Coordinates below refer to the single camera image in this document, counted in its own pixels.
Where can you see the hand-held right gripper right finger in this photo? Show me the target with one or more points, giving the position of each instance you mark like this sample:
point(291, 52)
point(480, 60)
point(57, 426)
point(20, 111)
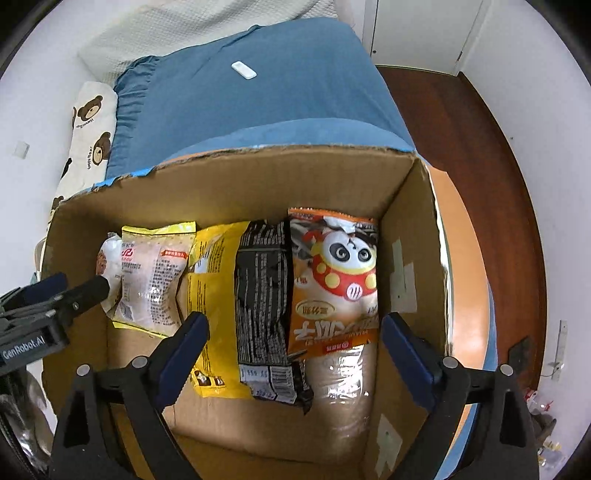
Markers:
point(408, 360)

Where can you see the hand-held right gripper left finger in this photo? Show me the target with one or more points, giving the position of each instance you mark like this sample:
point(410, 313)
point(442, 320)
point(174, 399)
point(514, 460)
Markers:
point(184, 355)

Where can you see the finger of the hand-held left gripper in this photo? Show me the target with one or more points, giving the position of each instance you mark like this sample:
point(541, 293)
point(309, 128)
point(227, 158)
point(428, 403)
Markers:
point(44, 287)
point(85, 293)

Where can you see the white red-print snack packet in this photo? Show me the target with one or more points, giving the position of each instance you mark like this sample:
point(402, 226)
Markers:
point(105, 258)

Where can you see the yellow snack packet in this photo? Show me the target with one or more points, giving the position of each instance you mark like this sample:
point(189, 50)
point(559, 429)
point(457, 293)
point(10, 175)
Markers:
point(212, 314)

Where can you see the white cookie packet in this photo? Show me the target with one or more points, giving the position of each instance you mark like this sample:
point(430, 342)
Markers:
point(147, 277)

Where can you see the black snack packet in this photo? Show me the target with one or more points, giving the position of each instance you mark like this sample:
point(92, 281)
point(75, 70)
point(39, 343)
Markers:
point(263, 300)

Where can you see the orange panda snack packet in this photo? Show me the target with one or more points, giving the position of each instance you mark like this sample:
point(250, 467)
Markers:
point(341, 277)

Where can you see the cardboard box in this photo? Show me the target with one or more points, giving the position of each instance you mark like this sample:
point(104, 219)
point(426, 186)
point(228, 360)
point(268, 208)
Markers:
point(277, 184)

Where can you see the crinkled plastic bag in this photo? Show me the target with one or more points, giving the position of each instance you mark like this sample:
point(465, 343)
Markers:
point(21, 415)

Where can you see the clear plastic bag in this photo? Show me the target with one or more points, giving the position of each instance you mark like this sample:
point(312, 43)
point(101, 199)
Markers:
point(542, 424)

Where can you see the bear print pillow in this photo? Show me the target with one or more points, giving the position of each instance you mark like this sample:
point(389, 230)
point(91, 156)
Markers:
point(90, 134)

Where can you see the blue bed sheet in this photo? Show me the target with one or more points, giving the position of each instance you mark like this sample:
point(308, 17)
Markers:
point(277, 101)

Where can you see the white remote control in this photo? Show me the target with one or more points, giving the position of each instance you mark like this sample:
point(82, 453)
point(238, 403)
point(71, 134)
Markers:
point(243, 70)

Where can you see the white door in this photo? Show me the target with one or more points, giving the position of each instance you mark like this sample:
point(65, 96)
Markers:
point(415, 27)

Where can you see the white wall socket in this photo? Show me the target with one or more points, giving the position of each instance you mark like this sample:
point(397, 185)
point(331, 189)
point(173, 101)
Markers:
point(21, 149)

